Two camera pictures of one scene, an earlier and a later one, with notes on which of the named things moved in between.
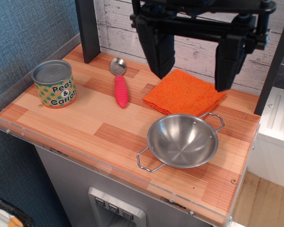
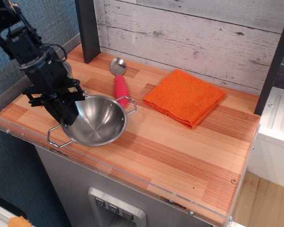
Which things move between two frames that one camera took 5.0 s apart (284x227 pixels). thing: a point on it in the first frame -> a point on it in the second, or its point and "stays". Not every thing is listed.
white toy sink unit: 272,157 stays
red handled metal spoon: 118,66 stays
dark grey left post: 87,20 stays
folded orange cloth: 179,92 stays
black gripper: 241,26 -> 49,77
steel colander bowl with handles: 182,140 -> 101,120
